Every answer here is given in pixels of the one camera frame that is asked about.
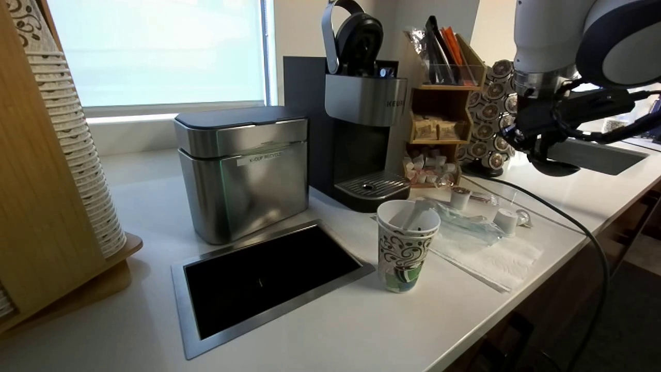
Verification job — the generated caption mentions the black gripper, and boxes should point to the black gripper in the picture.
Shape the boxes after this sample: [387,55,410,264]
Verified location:
[511,87,607,169]

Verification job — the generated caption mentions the dark sink basin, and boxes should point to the dark sink basin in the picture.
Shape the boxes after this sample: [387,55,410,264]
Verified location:
[543,136,650,177]

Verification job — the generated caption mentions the small white creamer cup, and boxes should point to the small white creamer cup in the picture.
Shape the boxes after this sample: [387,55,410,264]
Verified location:
[449,187,475,213]
[494,204,521,236]

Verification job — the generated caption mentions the clear plastic bag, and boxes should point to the clear plastic bag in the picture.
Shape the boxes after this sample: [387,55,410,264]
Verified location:
[431,195,533,247]

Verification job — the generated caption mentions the brown sugar packets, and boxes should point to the brown sugar packets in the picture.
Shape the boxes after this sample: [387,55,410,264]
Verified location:
[411,113,462,144]

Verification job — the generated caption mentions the wooden condiment organizer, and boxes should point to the wooden condiment organizer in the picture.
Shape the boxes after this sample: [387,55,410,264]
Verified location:
[402,34,488,203]

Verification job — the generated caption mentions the pile of creamer pods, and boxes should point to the pile of creamer pods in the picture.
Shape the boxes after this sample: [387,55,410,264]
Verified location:
[402,151,462,189]

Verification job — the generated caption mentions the white stir stick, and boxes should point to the white stir stick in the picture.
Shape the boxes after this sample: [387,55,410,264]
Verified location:
[401,200,431,232]

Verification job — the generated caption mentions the black utensils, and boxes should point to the black utensils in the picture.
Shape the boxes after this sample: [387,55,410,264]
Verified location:
[420,14,456,87]

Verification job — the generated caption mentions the patterned paper cup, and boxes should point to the patterned paper cup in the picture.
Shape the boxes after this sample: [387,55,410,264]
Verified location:
[374,197,443,295]

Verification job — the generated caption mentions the black silver coffee machine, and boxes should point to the black silver coffee machine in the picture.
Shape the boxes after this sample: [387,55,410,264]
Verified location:
[282,0,414,213]

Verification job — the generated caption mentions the stainless steel bin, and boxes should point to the stainless steel bin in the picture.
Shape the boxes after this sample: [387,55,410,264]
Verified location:
[171,104,310,247]

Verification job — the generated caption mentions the steel framed trash chute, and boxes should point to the steel framed trash chute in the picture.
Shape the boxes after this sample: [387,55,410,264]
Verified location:
[170,219,377,362]

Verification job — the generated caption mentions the bright window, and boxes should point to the bright window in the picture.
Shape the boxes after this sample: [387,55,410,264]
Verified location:
[45,0,272,116]

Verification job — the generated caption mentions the stack of paper cups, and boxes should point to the stack of paper cups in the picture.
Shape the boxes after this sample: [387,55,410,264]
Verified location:
[4,0,131,263]

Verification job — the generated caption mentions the wooden cup dispenser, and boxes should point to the wooden cup dispenser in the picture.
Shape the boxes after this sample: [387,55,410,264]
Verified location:
[0,0,144,336]

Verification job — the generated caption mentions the black cable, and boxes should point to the black cable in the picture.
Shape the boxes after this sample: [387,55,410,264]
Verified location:
[464,173,613,372]

